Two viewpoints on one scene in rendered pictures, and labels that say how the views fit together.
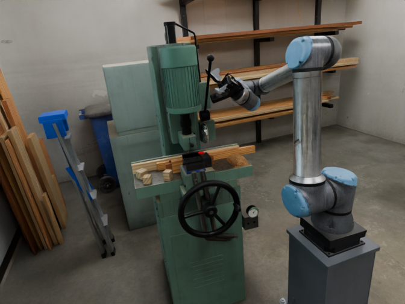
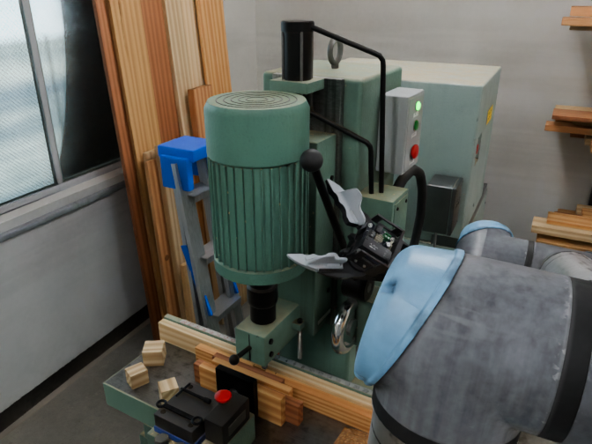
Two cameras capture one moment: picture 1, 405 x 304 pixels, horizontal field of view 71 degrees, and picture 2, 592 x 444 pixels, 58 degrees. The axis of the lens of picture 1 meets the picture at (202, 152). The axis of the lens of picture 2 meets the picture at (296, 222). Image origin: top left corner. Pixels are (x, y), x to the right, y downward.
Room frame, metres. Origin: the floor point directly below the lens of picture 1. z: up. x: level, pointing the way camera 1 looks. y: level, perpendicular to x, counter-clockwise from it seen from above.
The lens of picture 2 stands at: (0.83, -0.59, 1.68)
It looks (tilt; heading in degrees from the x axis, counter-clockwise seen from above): 24 degrees down; 44
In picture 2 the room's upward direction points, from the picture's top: straight up
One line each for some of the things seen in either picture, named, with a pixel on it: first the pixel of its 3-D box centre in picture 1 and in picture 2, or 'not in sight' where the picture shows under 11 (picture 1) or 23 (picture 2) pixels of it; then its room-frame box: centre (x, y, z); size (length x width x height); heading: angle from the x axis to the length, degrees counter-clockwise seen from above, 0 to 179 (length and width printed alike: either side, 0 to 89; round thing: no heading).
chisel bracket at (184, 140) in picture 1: (187, 140); (270, 332); (1.45, 0.07, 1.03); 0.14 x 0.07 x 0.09; 13
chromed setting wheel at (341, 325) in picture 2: (204, 133); (347, 325); (1.59, -0.02, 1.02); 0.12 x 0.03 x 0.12; 13
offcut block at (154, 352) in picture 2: (141, 174); (154, 352); (1.32, 0.32, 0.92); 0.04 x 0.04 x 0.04; 48
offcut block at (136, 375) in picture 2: (147, 179); (136, 375); (1.25, 0.28, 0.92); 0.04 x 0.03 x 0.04; 171
